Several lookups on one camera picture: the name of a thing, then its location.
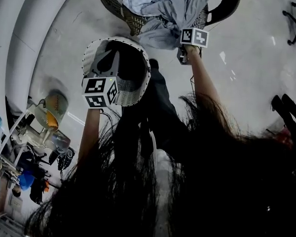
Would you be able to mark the white metal shelving unit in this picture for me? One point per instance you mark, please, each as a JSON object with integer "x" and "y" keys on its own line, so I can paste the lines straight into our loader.
{"x": 27, "y": 33}

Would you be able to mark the white slatted laundry basket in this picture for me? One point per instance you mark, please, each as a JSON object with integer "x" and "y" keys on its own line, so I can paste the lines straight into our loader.
{"x": 130, "y": 92}

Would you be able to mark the small slatted basket orange lining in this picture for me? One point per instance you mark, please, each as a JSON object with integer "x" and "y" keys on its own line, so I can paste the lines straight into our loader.
{"x": 54, "y": 105}

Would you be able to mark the person's right forearm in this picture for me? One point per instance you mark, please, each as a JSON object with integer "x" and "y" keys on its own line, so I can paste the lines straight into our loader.
{"x": 203, "y": 78}

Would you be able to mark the grey clothes garment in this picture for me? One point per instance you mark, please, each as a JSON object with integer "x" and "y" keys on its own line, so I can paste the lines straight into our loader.
{"x": 162, "y": 31}

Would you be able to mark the blue plastic bag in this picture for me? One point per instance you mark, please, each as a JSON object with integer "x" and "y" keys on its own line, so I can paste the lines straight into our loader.
{"x": 25, "y": 180}

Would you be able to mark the person's left forearm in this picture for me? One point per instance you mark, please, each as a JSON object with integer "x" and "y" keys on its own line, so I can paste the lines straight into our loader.
{"x": 90, "y": 132}

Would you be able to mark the dark red blurry object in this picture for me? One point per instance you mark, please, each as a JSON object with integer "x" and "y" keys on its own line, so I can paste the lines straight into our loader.
{"x": 283, "y": 137}

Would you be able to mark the person's dark trousers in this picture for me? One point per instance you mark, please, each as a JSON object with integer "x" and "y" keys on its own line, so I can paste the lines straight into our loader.
{"x": 160, "y": 95}

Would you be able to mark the person's black shoe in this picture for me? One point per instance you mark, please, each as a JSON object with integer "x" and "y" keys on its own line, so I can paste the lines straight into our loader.
{"x": 280, "y": 110}
{"x": 154, "y": 63}
{"x": 292, "y": 107}

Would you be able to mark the person's white shirt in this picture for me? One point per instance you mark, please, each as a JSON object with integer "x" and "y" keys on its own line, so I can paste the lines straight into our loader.
{"x": 162, "y": 181}

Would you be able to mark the brown wicker chair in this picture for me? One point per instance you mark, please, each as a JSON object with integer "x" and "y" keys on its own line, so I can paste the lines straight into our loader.
{"x": 113, "y": 1}

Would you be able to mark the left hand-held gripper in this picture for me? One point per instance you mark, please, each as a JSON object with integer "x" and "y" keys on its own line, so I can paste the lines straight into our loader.
{"x": 96, "y": 92}

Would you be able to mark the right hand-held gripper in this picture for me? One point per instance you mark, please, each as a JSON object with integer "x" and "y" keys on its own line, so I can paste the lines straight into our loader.
{"x": 195, "y": 37}

